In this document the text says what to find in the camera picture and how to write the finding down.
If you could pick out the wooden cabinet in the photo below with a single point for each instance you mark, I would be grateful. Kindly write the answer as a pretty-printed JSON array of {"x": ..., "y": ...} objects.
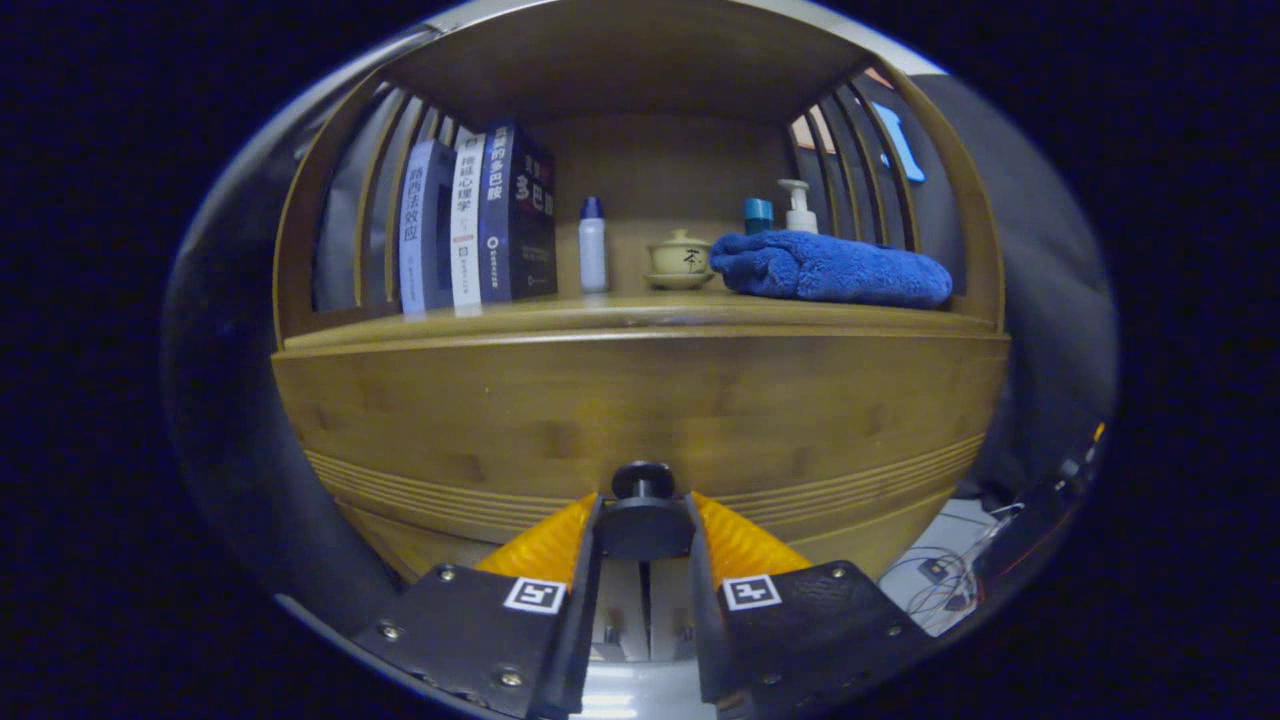
[{"x": 620, "y": 60}]

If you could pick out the black electronic device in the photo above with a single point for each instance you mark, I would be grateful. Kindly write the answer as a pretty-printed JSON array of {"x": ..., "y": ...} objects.
[{"x": 1030, "y": 530}]

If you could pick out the white book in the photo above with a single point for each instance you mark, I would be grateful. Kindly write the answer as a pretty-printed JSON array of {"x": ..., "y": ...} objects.
[{"x": 466, "y": 220}]

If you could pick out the wooden drawer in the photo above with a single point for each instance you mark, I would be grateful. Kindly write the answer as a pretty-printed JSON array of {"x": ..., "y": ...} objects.
[{"x": 600, "y": 410}]

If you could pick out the blue towel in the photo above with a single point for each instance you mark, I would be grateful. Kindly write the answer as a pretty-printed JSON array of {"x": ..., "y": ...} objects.
[{"x": 830, "y": 270}]

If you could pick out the white bottle with blue cap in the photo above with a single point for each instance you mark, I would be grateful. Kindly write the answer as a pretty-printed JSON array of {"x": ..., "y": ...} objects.
[{"x": 593, "y": 250}]

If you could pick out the dark blue book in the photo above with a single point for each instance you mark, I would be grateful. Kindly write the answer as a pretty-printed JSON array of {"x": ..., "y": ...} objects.
[{"x": 520, "y": 220}]

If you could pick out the pale blue book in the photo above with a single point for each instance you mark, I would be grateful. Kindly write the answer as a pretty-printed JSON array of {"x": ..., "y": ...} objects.
[{"x": 415, "y": 230}]

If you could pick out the teal bottle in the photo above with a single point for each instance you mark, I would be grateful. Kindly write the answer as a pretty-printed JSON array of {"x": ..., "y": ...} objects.
[{"x": 758, "y": 215}]

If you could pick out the small black box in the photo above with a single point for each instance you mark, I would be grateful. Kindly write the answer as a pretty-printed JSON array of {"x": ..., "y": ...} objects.
[{"x": 935, "y": 571}]

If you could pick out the beige lidded teacup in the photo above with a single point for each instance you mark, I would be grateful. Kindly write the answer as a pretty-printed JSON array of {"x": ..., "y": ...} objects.
[{"x": 680, "y": 258}]

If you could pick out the black drawer knob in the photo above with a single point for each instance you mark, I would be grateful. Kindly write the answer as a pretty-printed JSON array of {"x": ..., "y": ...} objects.
[{"x": 645, "y": 530}]

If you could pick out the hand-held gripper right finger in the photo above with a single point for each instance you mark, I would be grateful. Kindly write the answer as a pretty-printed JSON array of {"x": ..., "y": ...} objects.
[{"x": 705, "y": 630}]

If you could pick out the wooden countertop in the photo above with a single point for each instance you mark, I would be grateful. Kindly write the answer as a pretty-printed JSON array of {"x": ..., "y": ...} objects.
[{"x": 620, "y": 310}]

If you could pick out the black backdrop cloth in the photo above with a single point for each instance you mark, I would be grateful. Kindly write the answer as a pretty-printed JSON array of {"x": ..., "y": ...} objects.
[{"x": 1040, "y": 300}]

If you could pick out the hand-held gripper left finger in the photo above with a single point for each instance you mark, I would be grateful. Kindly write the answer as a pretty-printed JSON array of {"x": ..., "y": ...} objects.
[{"x": 578, "y": 630}]

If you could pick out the white pump bottle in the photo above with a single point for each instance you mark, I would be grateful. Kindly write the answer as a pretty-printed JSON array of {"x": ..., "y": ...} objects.
[{"x": 800, "y": 218}]

